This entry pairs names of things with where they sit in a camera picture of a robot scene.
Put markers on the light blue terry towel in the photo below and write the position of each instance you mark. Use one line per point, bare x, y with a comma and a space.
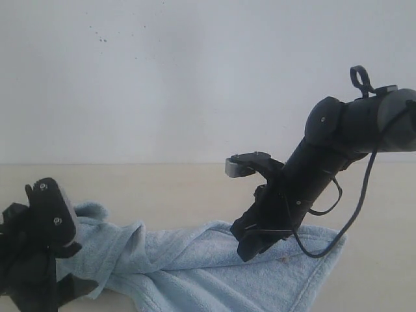
197, 269

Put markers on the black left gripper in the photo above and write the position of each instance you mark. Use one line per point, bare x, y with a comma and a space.
28, 269

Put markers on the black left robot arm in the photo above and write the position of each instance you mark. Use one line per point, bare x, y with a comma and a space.
30, 248

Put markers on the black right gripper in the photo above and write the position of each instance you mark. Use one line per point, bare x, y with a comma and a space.
273, 215

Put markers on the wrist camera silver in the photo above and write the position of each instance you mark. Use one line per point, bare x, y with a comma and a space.
247, 164
52, 213

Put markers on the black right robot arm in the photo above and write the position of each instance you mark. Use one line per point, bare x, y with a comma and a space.
336, 135

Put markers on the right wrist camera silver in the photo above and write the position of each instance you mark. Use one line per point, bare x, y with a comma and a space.
247, 164

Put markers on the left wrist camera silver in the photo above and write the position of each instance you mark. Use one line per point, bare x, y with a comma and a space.
52, 213

